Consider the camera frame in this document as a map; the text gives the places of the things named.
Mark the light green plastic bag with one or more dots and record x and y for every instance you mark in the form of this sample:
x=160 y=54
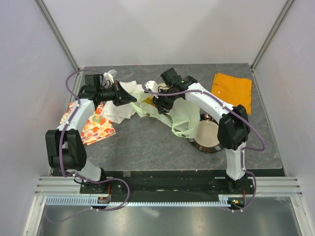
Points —
x=183 y=118

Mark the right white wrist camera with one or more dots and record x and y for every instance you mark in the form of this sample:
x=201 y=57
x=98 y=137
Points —
x=151 y=86

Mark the dark rimmed ceramic plate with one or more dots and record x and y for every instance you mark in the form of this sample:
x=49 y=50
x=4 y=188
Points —
x=206 y=138

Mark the right aluminium frame post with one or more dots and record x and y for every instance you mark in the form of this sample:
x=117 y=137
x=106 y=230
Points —
x=272 y=33

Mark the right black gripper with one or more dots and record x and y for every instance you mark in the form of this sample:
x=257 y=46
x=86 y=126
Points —
x=162 y=107

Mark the orange floral cloth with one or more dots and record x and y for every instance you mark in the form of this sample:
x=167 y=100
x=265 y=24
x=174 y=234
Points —
x=97 y=127

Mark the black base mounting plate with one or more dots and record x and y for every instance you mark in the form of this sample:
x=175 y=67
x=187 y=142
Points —
x=214 y=182

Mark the yellow fake fruit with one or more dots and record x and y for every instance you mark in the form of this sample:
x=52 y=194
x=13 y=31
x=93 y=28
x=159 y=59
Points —
x=149 y=100

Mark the left aluminium frame post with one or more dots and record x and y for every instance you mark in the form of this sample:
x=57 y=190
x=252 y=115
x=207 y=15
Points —
x=56 y=32

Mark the aluminium frame post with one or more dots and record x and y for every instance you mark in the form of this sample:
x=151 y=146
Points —
x=56 y=32
x=272 y=33

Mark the orange folded cloth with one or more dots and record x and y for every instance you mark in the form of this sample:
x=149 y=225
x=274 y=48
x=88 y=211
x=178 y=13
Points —
x=235 y=91

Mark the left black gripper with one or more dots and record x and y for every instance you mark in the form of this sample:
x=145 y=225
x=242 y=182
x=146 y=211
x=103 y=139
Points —
x=121 y=96

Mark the grey slotted cable duct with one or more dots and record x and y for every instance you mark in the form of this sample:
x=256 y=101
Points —
x=98 y=201

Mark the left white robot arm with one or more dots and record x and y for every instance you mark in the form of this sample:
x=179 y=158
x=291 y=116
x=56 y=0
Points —
x=65 y=148

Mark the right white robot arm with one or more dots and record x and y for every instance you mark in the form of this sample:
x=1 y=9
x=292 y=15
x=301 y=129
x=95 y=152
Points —
x=232 y=120

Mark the aluminium front rail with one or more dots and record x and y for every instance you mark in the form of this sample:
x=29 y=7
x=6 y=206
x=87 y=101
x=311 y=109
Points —
x=266 y=187

